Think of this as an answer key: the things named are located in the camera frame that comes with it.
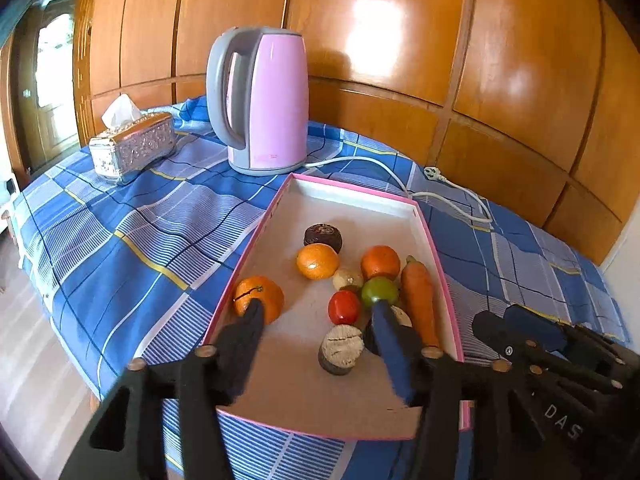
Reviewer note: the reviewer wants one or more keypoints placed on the orange mandarin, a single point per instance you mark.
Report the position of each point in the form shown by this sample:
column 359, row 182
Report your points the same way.
column 265, row 292
column 381, row 262
column 316, row 261

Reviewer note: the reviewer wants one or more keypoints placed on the orange carrot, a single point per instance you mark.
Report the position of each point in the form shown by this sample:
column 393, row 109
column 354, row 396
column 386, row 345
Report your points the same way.
column 420, row 300

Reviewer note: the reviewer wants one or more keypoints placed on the silver embossed tissue box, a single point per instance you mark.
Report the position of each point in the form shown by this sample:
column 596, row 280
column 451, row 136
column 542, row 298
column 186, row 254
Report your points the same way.
column 135, row 147

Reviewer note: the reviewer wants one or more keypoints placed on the small yellow-green fruit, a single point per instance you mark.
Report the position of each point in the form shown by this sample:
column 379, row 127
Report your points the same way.
column 348, row 278

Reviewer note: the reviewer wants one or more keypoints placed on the cut eggplant piece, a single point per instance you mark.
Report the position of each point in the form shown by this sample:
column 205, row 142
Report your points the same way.
column 402, row 316
column 341, row 347

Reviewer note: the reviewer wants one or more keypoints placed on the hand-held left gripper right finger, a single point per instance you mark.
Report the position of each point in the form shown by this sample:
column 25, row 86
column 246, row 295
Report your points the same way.
column 395, row 355

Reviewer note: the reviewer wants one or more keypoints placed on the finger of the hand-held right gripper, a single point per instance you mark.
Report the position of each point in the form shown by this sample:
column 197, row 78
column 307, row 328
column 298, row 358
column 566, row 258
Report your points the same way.
column 492, row 330
column 535, row 327

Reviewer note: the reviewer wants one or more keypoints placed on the red tomato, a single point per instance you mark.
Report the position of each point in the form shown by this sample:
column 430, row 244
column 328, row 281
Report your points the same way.
column 344, row 307

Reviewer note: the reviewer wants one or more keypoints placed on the white tissue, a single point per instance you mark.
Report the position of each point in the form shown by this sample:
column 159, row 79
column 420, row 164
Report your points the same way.
column 120, row 110

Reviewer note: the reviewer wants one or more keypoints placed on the blue plaid tablecloth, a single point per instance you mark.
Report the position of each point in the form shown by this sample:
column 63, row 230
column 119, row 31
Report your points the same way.
column 140, row 220

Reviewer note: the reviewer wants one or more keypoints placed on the pink-rimmed white tray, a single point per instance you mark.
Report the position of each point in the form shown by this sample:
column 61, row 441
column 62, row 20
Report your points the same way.
column 300, row 385

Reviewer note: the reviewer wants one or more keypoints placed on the pink electric kettle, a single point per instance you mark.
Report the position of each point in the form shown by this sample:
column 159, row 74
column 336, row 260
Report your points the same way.
column 275, row 100

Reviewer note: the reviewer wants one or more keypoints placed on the dark purple round fruit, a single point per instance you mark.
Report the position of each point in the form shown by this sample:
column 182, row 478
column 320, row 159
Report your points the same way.
column 323, row 237

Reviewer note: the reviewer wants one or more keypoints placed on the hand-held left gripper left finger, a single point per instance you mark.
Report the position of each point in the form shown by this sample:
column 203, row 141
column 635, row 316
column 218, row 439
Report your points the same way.
column 240, row 350

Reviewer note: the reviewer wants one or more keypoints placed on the wooden door with glass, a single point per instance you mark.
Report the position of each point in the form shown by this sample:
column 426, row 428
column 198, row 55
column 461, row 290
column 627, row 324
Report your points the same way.
column 50, row 85

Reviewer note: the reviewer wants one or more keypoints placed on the wooden panelled wardrobe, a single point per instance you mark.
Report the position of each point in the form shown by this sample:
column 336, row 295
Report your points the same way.
column 400, row 20

